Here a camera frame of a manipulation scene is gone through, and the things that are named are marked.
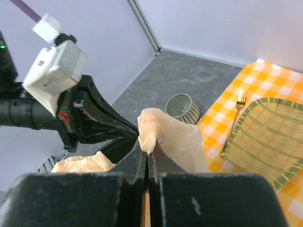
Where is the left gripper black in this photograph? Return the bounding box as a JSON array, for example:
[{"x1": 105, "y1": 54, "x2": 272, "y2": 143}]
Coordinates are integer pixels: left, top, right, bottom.
[{"x1": 0, "y1": 75, "x2": 138, "y2": 153}]

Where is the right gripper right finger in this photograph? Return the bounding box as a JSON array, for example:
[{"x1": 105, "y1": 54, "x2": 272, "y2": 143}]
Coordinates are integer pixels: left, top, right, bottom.
[{"x1": 148, "y1": 142, "x2": 185, "y2": 227}]

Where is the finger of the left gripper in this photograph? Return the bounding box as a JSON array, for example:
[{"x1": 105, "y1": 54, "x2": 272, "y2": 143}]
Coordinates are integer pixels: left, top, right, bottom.
[{"x1": 99, "y1": 138, "x2": 137, "y2": 164}]

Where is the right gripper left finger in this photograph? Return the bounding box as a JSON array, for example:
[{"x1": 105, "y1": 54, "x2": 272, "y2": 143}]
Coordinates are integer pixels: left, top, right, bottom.
[{"x1": 111, "y1": 141, "x2": 146, "y2": 227}]

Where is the orange banana print plastic bag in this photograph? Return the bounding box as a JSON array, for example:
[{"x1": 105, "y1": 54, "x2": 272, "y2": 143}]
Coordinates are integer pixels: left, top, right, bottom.
[{"x1": 52, "y1": 108, "x2": 209, "y2": 173}]

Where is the black plastic trash bin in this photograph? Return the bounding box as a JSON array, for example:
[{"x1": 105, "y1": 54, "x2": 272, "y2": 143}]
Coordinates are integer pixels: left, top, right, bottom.
[{"x1": 99, "y1": 138, "x2": 136, "y2": 164}]

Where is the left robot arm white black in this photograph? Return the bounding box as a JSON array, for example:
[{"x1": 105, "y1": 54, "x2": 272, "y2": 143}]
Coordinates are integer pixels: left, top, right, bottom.
[{"x1": 0, "y1": 36, "x2": 139, "y2": 164}]

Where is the striped ceramic cup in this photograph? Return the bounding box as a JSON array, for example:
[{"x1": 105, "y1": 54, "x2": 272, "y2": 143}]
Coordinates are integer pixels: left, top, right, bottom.
[{"x1": 165, "y1": 94, "x2": 200, "y2": 124}]

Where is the gold fork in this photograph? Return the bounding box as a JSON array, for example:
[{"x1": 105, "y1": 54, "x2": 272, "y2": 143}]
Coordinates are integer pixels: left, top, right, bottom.
[{"x1": 220, "y1": 89, "x2": 247, "y2": 157}]

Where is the woven bamboo tray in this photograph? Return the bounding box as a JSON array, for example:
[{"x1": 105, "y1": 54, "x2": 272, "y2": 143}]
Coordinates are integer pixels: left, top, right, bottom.
[{"x1": 223, "y1": 97, "x2": 303, "y2": 190}]

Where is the yellow white checkered cloth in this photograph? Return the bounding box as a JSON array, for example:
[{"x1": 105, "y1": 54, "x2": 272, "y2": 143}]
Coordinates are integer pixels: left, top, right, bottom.
[{"x1": 199, "y1": 59, "x2": 303, "y2": 227}]

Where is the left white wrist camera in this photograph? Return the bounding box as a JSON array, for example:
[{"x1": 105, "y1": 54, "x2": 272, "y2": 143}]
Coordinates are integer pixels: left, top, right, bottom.
[{"x1": 22, "y1": 40, "x2": 88, "y2": 116}]

